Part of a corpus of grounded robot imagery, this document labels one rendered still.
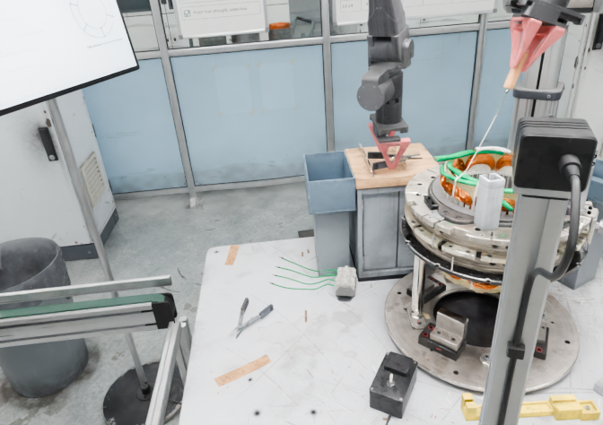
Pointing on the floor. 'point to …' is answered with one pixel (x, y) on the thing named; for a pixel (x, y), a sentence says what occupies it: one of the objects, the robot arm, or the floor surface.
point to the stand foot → (120, 399)
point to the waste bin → (44, 361)
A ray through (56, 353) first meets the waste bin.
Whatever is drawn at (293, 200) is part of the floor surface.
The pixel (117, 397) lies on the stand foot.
